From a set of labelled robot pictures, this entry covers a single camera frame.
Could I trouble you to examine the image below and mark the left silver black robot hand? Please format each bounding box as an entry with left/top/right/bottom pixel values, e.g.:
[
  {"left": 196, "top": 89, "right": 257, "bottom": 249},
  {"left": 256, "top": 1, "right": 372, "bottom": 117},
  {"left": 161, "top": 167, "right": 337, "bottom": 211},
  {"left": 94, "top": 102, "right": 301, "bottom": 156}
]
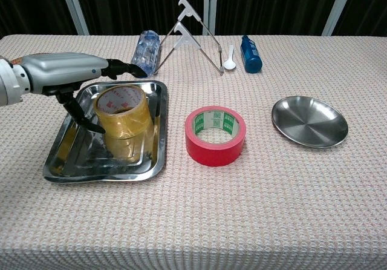
[{"left": 21, "top": 51, "right": 148, "bottom": 134}]

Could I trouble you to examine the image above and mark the yellow transparent tape roll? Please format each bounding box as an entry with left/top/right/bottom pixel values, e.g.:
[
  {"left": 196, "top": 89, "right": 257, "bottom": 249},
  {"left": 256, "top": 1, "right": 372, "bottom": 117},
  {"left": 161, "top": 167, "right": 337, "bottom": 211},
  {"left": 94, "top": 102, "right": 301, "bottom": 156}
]
[{"left": 93, "top": 84, "right": 152, "bottom": 140}]

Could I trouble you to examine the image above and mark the red tape roll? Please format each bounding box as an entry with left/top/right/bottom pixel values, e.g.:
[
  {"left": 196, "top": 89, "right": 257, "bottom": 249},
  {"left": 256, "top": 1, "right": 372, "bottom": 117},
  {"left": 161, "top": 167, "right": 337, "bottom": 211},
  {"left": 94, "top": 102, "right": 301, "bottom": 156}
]
[{"left": 184, "top": 105, "right": 247, "bottom": 168}]

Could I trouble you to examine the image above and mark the dark pleated curtain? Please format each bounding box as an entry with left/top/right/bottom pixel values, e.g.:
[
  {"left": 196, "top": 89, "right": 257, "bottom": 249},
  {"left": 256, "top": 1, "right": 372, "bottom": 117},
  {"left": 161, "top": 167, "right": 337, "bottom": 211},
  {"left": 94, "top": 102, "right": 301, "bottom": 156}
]
[
  {"left": 215, "top": 0, "right": 344, "bottom": 36},
  {"left": 0, "top": 0, "right": 76, "bottom": 38},
  {"left": 332, "top": 0, "right": 387, "bottom": 37},
  {"left": 72, "top": 0, "right": 207, "bottom": 36}
]

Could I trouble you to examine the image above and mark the clear plastic water bottle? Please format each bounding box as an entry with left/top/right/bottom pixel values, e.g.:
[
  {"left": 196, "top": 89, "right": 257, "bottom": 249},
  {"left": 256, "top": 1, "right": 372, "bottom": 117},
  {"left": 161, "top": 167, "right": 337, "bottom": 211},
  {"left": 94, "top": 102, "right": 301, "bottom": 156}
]
[{"left": 130, "top": 30, "right": 161, "bottom": 79}]

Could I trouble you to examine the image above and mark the rectangular steel tray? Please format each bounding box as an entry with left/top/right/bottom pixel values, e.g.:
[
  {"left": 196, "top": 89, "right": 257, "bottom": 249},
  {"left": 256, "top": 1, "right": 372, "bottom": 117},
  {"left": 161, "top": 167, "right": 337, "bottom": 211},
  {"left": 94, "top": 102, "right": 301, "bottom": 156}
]
[{"left": 42, "top": 79, "right": 169, "bottom": 183}]

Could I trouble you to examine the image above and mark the white plastic spoon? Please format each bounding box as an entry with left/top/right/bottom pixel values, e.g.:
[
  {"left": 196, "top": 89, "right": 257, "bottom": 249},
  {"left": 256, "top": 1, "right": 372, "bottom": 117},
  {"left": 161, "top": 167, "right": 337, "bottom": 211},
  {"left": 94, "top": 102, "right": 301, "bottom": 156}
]
[{"left": 223, "top": 44, "right": 237, "bottom": 71}]

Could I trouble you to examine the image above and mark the blue spray bottle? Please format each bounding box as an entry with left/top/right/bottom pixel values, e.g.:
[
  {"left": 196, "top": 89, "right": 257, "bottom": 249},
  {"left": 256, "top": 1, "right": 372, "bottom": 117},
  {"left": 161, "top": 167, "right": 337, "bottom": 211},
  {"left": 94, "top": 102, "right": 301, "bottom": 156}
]
[{"left": 239, "top": 35, "right": 263, "bottom": 74}]

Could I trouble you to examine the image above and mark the beige waffle tablecloth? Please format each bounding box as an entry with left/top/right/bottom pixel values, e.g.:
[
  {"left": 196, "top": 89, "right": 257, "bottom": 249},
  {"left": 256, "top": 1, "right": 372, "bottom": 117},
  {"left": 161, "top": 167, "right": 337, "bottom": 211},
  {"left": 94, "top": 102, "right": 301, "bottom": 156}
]
[{"left": 0, "top": 34, "right": 387, "bottom": 270}]

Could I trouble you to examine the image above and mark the round steel plate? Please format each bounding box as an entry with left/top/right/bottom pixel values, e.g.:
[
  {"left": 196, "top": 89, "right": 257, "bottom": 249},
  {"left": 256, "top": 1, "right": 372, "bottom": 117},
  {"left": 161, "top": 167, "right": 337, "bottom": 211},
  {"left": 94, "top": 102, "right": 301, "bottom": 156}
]
[{"left": 271, "top": 95, "right": 350, "bottom": 149}]

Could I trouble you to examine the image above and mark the folding metal wire stand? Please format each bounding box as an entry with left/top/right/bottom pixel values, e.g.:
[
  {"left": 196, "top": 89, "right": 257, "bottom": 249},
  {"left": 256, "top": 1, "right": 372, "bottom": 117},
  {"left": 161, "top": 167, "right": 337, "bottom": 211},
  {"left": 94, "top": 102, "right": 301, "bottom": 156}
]
[{"left": 155, "top": 0, "right": 225, "bottom": 76}]

